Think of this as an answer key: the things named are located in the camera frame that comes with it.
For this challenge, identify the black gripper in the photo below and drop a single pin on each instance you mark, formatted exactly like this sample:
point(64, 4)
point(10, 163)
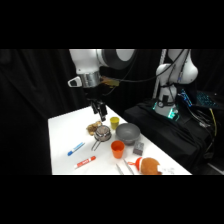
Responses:
point(92, 94)

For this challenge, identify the red marker pen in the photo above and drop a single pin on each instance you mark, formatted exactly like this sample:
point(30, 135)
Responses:
point(85, 162)

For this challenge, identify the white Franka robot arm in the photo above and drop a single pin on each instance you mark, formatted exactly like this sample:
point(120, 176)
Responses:
point(113, 58)

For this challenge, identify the blue marker pen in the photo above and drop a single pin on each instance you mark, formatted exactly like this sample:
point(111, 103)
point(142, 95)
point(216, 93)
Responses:
point(75, 148)

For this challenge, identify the brown plush toy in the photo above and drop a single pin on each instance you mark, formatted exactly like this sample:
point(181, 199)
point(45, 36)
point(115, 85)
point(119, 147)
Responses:
point(93, 127)

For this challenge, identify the yellow plastic cup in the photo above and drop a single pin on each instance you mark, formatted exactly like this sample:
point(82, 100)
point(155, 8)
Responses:
point(114, 122)

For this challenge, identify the metal strainer with food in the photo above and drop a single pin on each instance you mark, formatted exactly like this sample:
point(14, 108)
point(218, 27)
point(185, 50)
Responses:
point(101, 134)

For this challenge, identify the grey bowl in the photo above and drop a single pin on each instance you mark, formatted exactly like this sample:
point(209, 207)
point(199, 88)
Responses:
point(127, 132)

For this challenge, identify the orange plastic cup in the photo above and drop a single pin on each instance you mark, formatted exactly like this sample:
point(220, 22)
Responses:
point(117, 148)

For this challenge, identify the small grey block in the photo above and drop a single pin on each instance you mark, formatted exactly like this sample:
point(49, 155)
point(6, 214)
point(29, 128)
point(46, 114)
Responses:
point(138, 148)

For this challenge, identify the orange stuffed animal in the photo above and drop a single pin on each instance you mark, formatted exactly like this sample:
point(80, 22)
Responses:
point(149, 165)

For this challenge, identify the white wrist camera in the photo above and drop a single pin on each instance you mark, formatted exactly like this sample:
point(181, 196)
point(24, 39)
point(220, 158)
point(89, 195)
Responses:
point(74, 82)

